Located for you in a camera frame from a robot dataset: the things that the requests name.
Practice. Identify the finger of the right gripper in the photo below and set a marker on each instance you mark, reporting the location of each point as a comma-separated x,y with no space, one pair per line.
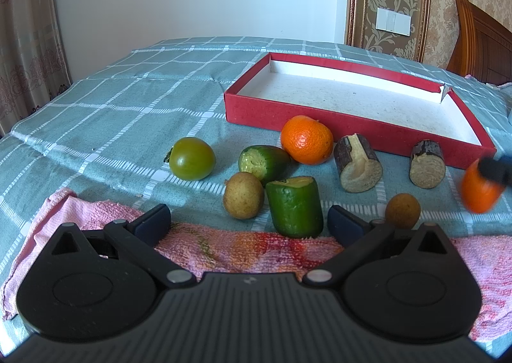
497,171

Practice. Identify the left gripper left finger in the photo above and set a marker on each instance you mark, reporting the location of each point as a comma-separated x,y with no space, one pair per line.
98,284

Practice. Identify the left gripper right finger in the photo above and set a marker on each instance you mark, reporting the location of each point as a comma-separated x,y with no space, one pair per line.
405,285

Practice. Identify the orange mandarin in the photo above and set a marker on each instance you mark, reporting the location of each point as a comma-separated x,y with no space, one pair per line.
307,140
478,194

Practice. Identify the cucumber piece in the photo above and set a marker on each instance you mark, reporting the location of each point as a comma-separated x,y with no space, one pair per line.
295,207

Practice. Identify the large green tomato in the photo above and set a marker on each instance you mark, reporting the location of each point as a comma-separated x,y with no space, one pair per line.
191,159

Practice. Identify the cucumber piece bitten end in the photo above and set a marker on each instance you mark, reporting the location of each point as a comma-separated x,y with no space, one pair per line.
266,163

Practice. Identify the brown longan fruit right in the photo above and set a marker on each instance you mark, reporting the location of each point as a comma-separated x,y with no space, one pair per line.
402,211

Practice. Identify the pink towel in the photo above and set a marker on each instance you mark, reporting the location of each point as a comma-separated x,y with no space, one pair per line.
201,249

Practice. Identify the red shallow cardboard box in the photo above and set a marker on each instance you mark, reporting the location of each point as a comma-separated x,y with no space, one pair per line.
392,110

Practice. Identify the green plaid bedsheet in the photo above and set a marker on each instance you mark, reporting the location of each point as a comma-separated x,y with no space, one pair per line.
106,137

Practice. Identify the tan longan fruit left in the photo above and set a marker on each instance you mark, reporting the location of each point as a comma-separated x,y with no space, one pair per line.
244,196

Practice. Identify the floral curtain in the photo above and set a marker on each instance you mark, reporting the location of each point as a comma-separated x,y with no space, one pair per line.
33,64

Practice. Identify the white wall switch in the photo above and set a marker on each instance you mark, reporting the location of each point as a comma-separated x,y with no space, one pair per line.
393,22

